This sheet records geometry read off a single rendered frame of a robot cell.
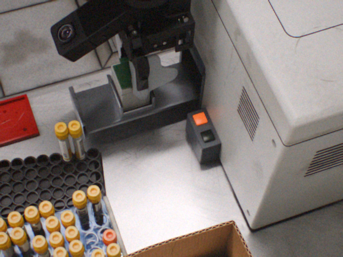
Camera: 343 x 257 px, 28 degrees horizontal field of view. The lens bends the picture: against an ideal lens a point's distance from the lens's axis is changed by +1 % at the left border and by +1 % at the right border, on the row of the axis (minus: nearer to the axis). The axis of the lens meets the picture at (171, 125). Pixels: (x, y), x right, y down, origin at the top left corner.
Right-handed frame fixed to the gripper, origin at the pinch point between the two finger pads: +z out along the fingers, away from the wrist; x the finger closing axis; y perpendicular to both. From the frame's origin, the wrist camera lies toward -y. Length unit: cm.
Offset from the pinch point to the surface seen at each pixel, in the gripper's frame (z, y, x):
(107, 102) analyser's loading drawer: 5.0, -3.4, 0.3
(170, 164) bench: 9.0, 2.4, -10.0
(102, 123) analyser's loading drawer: 5.0, -5.1, -2.6
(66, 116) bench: 9.0, -9.2, 2.4
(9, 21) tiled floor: 97, -11, 90
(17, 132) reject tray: 8.8, -16.4, 2.0
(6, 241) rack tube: -2.6, -20.6, -17.6
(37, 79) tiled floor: 97, -9, 67
